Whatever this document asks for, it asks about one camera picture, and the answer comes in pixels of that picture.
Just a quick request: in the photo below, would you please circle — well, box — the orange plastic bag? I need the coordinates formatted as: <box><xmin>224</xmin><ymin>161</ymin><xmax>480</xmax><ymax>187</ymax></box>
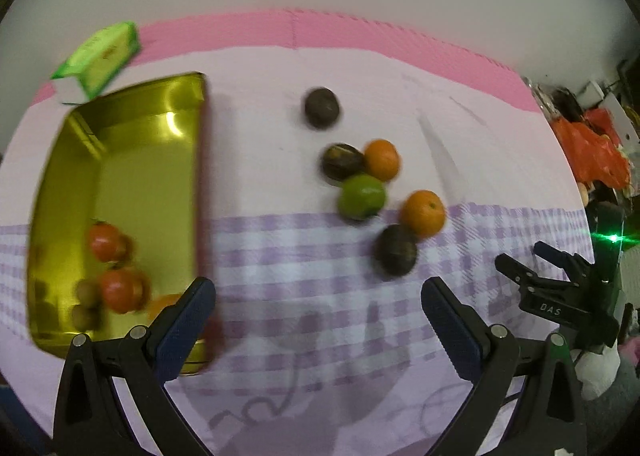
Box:
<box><xmin>547</xmin><ymin>108</ymin><xmax>632</xmax><ymax>189</ymax></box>

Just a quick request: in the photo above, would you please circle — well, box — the gold metal tin box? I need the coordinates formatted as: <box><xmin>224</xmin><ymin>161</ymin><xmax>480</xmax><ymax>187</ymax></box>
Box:
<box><xmin>27</xmin><ymin>72</ymin><xmax>223</xmax><ymax>377</ymax></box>

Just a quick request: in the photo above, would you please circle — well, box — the purple checkered tablecloth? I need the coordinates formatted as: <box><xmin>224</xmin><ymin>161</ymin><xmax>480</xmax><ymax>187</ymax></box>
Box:
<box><xmin>0</xmin><ymin>46</ymin><xmax>596</xmax><ymax>456</ymax></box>

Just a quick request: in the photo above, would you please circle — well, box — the red tomato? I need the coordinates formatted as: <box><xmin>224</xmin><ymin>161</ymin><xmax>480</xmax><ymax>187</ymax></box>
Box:
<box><xmin>99</xmin><ymin>268</ymin><xmax>148</xmax><ymax>314</ymax></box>
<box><xmin>89</xmin><ymin>221</ymin><xmax>132</xmax><ymax>264</ymax></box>

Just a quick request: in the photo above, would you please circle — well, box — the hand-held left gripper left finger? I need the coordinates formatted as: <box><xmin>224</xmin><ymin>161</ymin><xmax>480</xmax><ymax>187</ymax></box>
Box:
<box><xmin>52</xmin><ymin>277</ymin><xmax>217</xmax><ymax>456</ymax></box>

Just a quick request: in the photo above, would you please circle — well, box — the dark passion fruit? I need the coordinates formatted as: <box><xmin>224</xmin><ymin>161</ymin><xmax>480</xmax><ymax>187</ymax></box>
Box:
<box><xmin>304</xmin><ymin>87</ymin><xmax>342</xmax><ymax>130</ymax></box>
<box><xmin>375</xmin><ymin>224</ymin><xmax>419</xmax><ymax>277</ymax></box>
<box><xmin>321</xmin><ymin>143</ymin><xmax>366</xmax><ymax>183</ymax></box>

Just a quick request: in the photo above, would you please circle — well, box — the orange tangerine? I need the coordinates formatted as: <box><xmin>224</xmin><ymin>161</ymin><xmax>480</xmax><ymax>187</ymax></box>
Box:
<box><xmin>400</xmin><ymin>190</ymin><xmax>447</xmax><ymax>239</ymax></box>
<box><xmin>147</xmin><ymin>293</ymin><xmax>183</xmax><ymax>324</ymax></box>
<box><xmin>364</xmin><ymin>139</ymin><xmax>402</xmax><ymax>181</ymax></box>

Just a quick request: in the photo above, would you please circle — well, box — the green round fruit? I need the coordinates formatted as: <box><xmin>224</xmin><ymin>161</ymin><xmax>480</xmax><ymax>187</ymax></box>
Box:
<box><xmin>338</xmin><ymin>174</ymin><xmax>388</xmax><ymax>221</ymax></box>

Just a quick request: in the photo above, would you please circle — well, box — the small brown longan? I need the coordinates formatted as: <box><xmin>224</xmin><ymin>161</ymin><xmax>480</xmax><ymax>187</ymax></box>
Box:
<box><xmin>71</xmin><ymin>305</ymin><xmax>101</xmax><ymax>331</ymax></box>
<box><xmin>75</xmin><ymin>280</ymin><xmax>103</xmax><ymax>307</ymax></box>

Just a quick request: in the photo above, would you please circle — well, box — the green tissue pack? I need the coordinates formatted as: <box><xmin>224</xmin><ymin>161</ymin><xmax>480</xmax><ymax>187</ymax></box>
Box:
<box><xmin>50</xmin><ymin>22</ymin><xmax>141</xmax><ymax>106</ymax></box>

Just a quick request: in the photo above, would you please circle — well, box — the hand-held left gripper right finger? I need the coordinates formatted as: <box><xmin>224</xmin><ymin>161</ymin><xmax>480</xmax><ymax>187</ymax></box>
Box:
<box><xmin>421</xmin><ymin>277</ymin><xmax>588</xmax><ymax>456</ymax></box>

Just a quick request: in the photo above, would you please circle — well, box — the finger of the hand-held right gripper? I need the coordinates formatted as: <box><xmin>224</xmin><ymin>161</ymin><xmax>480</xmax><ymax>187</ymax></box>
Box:
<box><xmin>534</xmin><ymin>242</ymin><xmax>593</xmax><ymax>281</ymax></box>
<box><xmin>495</xmin><ymin>253</ymin><xmax>551</xmax><ymax>294</ymax></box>

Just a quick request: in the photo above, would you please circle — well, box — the pink foam mat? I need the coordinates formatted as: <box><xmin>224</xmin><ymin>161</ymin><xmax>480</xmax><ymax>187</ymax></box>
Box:
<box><xmin>35</xmin><ymin>10</ymin><xmax>543</xmax><ymax>114</ymax></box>

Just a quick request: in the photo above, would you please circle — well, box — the household clutter pile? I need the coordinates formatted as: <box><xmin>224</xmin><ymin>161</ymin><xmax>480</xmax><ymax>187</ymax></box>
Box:
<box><xmin>522</xmin><ymin>60</ymin><xmax>640</xmax><ymax>137</ymax></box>

